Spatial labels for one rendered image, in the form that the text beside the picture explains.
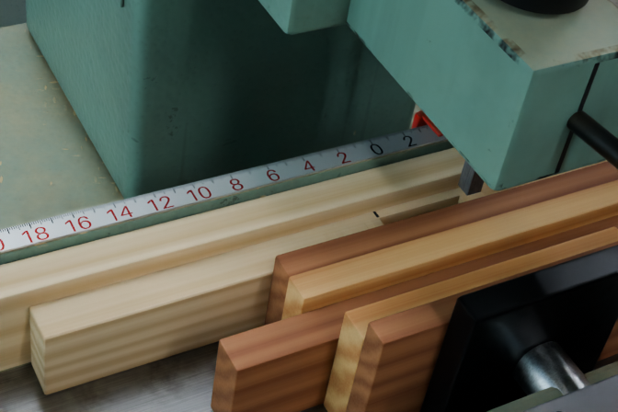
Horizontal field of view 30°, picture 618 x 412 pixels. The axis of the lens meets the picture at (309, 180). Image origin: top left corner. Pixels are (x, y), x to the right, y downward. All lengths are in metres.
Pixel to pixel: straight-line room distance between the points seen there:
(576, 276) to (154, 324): 0.19
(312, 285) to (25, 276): 0.13
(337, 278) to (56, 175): 0.32
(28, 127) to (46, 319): 0.33
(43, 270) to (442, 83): 0.20
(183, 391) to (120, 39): 0.24
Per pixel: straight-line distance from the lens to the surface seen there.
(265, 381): 0.51
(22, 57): 0.89
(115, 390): 0.54
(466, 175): 0.59
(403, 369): 0.50
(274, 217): 0.55
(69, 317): 0.52
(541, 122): 0.50
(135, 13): 0.67
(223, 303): 0.54
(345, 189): 0.58
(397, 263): 0.54
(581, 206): 0.60
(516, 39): 0.49
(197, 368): 0.55
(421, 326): 0.48
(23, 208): 0.77
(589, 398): 0.45
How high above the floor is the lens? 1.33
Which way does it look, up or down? 42 degrees down
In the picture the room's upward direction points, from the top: 10 degrees clockwise
